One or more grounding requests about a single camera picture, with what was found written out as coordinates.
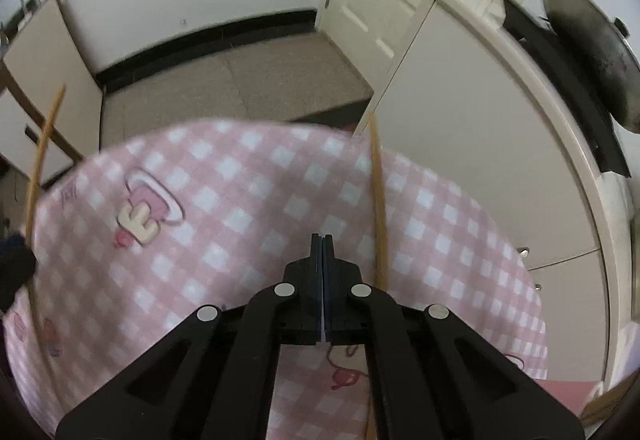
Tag pink paper cup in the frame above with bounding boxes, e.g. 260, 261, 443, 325
536, 379, 604, 420

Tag steel wok with lid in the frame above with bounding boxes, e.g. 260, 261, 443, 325
542, 0, 639, 133

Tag wooden side cabinet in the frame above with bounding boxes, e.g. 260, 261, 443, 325
1, 0, 103, 183

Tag white kitchen counter cabinet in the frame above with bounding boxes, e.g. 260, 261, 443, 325
369, 0, 639, 386

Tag pink checkered tablecloth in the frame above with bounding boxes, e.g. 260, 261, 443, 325
4, 120, 548, 432

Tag black induction cooktop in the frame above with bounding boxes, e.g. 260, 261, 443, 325
502, 0, 631, 179

